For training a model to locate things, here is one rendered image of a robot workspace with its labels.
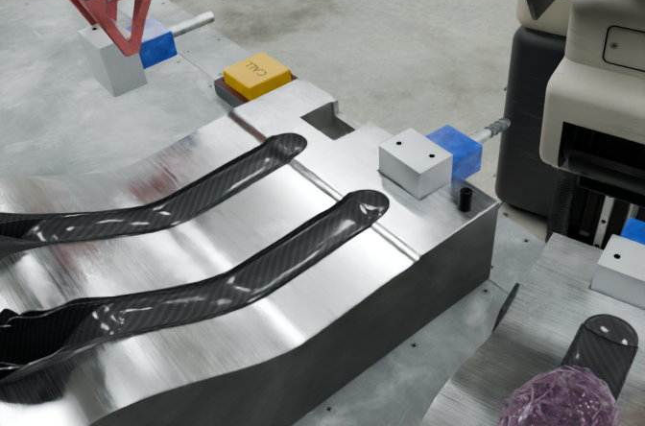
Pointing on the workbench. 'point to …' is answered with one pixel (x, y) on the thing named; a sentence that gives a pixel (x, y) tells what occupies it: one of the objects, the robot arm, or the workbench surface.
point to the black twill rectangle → (506, 304)
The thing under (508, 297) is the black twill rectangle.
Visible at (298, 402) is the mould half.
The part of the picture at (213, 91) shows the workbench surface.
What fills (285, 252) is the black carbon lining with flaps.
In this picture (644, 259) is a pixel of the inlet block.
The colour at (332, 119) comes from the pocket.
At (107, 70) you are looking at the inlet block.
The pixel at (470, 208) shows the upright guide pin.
